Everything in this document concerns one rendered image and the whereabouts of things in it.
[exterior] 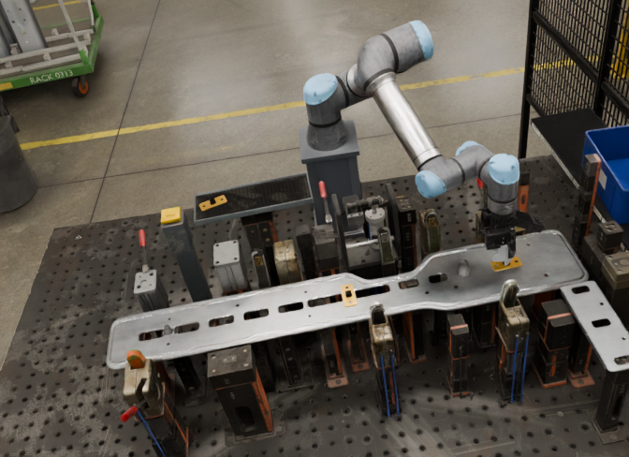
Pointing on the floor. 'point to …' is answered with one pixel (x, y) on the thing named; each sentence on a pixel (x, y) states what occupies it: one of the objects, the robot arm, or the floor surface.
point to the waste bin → (13, 166)
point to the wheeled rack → (57, 51)
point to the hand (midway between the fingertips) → (506, 258)
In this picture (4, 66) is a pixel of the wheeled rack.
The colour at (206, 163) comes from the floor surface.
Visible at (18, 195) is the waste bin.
